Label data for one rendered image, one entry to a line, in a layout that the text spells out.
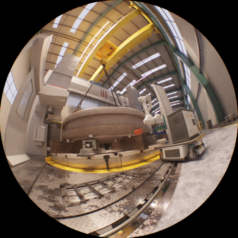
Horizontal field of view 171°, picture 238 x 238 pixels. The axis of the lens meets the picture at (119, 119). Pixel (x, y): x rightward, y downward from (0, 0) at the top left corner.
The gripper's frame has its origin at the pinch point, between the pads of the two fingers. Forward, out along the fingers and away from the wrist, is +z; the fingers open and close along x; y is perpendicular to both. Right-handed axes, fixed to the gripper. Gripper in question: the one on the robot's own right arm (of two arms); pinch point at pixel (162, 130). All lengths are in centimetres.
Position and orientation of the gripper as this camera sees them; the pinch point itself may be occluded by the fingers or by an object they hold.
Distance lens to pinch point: 219.0
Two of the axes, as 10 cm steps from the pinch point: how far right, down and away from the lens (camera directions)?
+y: 2.6, -3.6, -9.0
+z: 1.2, 9.3, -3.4
